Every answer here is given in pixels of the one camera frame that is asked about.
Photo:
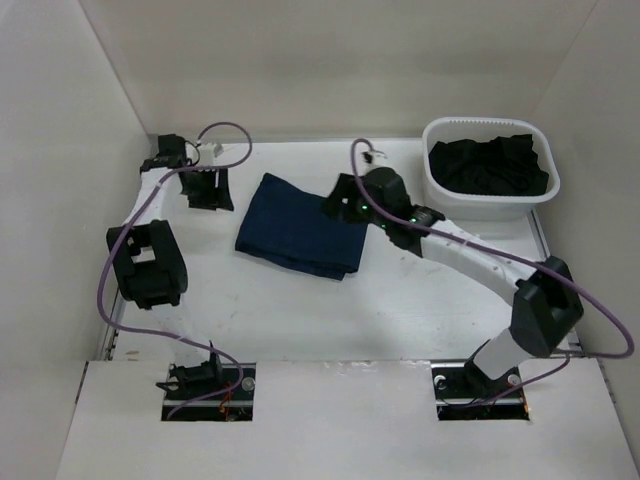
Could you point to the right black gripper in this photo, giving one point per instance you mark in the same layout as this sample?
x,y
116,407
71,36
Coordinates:
x,y
346,187

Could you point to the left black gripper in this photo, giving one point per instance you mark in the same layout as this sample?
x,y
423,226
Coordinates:
x,y
218,197

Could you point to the dark blue denim trousers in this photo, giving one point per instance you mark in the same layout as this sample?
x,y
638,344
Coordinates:
x,y
284,225

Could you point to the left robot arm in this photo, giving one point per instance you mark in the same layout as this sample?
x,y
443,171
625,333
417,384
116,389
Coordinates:
x,y
149,266

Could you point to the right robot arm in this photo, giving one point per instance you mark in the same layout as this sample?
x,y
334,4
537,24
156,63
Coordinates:
x,y
543,310

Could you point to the black trousers in basket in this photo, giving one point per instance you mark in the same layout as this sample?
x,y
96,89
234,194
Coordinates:
x,y
503,166

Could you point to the white plastic laundry basket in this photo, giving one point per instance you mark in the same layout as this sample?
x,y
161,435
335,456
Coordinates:
x,y
460,206

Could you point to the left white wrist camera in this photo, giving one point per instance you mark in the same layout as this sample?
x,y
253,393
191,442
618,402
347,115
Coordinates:
x,y
207,153

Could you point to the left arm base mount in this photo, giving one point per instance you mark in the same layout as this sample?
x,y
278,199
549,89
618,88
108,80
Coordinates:
x,y
209,392

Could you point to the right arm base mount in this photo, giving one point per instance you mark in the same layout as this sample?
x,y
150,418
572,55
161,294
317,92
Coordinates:
x,y
460,399

